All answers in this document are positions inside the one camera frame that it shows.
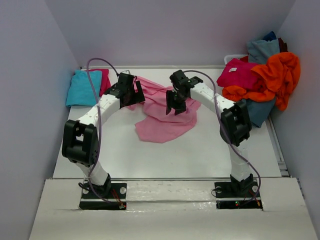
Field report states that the folded turquoise t-shirt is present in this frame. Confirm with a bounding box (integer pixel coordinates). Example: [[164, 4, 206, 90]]
[[65, 70, 102, 107]]

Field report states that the crumpled orange t-shirt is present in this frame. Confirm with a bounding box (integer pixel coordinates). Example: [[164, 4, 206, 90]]
[[222, 52, 301, 111]]

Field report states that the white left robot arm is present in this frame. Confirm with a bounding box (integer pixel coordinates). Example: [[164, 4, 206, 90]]
[[61, 72, 145, 200]]

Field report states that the white laundry basket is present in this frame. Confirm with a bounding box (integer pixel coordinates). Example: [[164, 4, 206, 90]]
[[223, 54, 248, 65]]

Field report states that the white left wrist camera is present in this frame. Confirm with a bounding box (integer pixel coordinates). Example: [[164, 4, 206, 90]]
[[121, 70, 131, 75]]

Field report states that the dark blue t-shirt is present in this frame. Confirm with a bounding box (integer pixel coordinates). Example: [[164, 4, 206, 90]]
[[263, 31, 277, 42]]

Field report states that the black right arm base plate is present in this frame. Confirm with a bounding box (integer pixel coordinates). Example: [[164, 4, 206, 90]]
[[211, 181, 263, 210]]

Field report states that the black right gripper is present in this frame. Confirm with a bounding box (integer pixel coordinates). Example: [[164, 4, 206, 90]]
[[166, 89, 189, 115]]

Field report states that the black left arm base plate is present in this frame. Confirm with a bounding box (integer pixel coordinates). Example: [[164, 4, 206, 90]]
[[78, 181, 127, 211]]

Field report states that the maroon t-shirt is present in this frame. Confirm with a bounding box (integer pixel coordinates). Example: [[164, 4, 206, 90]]
[[278, 38, 288, 53]]

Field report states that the light pink t-shirt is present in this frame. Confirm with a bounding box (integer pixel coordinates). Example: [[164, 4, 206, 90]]
[[127, 76, 201, 144]]

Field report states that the crumpled magenta t-shirt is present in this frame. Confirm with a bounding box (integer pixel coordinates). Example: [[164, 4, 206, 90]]
[[216, 58, 258, 90]]

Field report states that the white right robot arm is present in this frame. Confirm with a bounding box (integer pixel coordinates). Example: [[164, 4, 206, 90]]
[[166, 70, 255, 198]]

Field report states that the folded magenta t-shirt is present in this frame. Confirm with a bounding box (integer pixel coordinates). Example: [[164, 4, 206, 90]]
[[88, 68, 111, 97]]

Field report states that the grey-blue t-shirt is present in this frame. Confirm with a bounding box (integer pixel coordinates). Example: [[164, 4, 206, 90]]
[[246, 39, 280, 65]]

